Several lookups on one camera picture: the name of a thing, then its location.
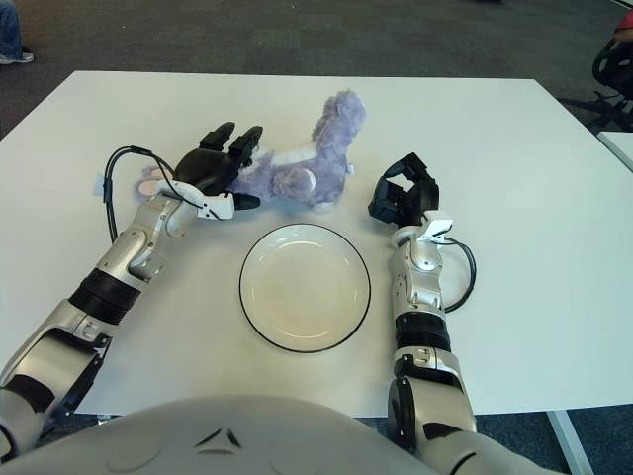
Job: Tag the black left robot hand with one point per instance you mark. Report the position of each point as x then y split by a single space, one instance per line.
203 165

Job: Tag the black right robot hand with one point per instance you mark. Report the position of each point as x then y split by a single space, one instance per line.
420 198

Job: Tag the purple plush bunny doll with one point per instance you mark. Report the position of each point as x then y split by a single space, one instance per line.
297 173

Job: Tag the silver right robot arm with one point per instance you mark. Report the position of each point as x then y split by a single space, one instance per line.
425 287

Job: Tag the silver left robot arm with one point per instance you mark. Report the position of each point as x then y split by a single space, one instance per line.
133 242

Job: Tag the white plate with black rim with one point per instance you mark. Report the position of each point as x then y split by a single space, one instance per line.
304 292

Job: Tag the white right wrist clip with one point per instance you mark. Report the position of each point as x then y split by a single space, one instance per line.
437 225

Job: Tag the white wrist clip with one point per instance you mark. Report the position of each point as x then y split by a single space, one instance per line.
437 225
217 205

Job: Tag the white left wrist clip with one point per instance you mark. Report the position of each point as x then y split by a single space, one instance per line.
217 205

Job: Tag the white side table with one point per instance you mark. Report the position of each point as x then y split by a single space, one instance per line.
623 146

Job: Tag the black office chair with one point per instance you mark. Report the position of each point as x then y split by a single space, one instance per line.
610 64

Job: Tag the person in blue jeans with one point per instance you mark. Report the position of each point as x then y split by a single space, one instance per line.
10 29

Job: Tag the grey robot torso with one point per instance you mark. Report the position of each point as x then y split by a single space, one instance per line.
227 425

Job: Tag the person in red top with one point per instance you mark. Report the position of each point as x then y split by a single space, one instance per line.
627 25

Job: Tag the white table leg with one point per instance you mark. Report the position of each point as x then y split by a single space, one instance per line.
569 440

